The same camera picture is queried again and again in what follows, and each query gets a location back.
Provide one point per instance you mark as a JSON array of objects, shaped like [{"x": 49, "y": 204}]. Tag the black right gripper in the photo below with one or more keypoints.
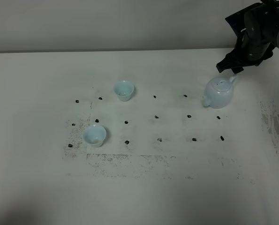
[{"x": 257, "y": 31}]

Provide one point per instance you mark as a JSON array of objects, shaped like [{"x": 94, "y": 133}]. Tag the pale blue porcelain teapot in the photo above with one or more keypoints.
[{"x": 219, "y": 92}]

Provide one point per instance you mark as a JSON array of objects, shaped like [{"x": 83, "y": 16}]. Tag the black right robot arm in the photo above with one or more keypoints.
[{"x": 257, "y": 31}]

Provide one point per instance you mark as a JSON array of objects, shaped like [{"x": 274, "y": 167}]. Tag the far pale blue teacup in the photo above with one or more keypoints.
[{"x": 124, "y": 90}]

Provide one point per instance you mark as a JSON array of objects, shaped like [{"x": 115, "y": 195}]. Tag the pale blue teacup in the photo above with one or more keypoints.
[
  {"x": 124, "y": 90},
  {"x": 94, "y": 135}
]

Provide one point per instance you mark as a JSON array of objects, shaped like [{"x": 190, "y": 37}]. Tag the near pale blue teacup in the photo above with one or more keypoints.
[{"x": 94, "y": 135}]

